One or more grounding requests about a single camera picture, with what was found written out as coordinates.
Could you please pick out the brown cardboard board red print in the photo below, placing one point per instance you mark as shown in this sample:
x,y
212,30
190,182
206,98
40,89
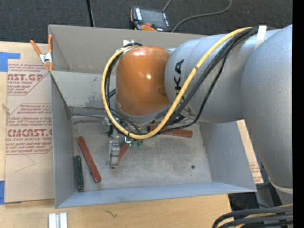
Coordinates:
x,y
28,117

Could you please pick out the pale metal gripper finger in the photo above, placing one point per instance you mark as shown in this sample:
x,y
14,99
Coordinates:
x,y
111,154
116,152

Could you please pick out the dark green flat block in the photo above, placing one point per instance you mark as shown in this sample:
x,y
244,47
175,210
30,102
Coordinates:
x,y
79,173

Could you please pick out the grey metal bin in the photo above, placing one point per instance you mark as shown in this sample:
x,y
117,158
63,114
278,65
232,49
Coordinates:
x,y
166,165

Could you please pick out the red-brown flat block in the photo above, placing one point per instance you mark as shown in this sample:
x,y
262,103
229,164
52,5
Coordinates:
x,y
89,159
183,133
123,151

